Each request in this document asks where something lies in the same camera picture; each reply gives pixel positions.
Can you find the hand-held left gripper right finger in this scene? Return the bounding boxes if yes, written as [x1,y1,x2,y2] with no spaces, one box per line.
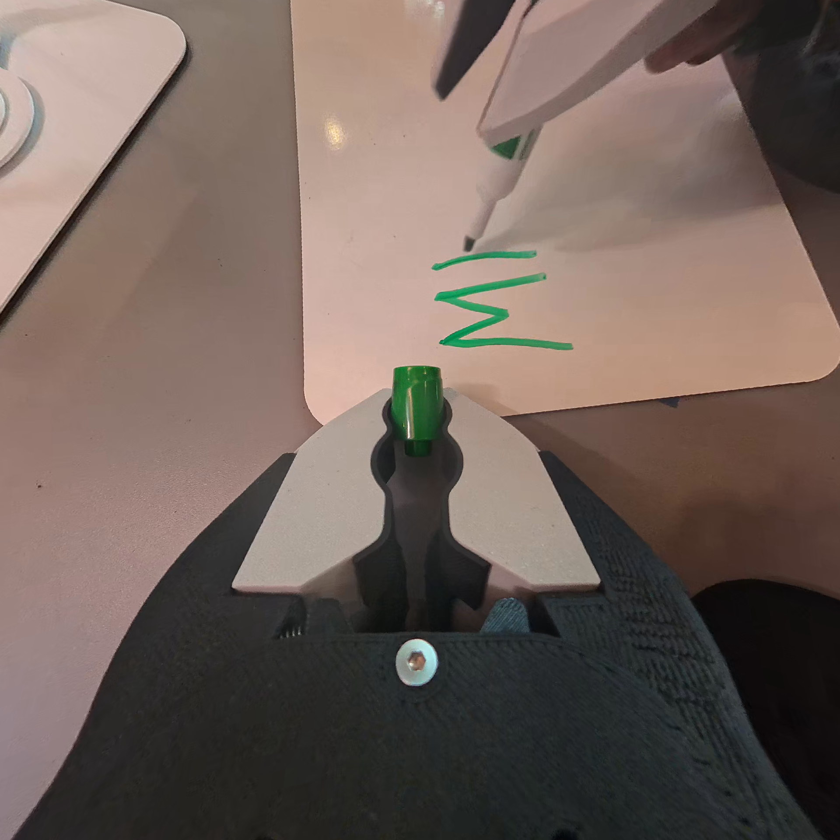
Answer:
[418,387,602,632]

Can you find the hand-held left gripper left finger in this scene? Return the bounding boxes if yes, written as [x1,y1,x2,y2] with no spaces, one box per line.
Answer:
[231,387,419,632]

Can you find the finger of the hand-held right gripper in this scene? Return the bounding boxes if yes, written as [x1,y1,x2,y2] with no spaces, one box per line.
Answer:
[477,0,723,144]
[433,0,534,101]

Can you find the green marker cap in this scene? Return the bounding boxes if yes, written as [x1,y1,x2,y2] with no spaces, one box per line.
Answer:
[392,365,445,457]

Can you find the green dry erase marker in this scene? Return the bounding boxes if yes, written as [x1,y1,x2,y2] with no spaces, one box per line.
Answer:
[462,126,543,254]

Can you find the white whiteboard with green writing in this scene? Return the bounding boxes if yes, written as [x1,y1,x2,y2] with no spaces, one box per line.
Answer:
[290,0,840,427]

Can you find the blank white whiteboard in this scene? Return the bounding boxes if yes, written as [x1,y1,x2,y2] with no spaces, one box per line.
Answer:
[0,0,188,316]

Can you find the person's right hand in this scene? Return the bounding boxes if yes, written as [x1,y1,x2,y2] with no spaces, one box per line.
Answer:
[645,13,749,74]

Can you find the person's black clothing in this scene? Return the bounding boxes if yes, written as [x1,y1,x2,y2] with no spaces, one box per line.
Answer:
[689,577,840,840]

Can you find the white round disc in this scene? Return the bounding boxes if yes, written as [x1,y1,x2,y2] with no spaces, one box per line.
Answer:
[0,66,44,173]

